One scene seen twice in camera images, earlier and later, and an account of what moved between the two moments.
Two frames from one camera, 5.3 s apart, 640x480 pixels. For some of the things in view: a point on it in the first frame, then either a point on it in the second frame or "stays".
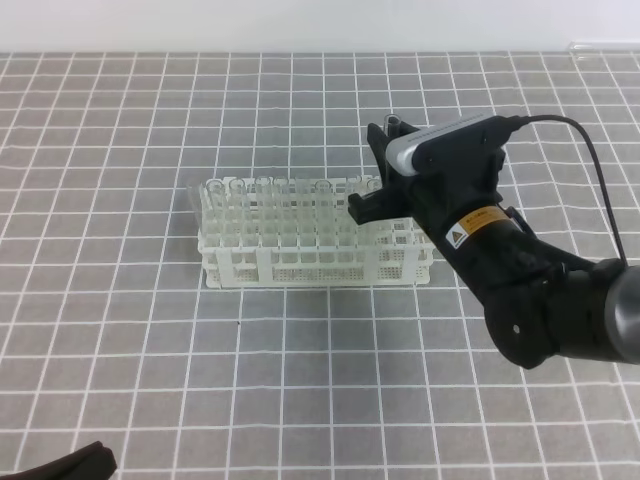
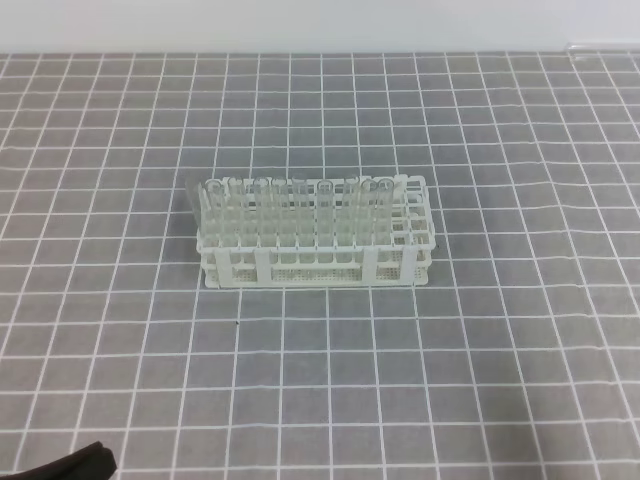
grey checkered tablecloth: x=109 y=334 stays
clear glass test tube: x=391 y=124 → x=385 y=212
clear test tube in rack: x=325 y=216 stays
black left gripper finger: x=93 y=462 stays
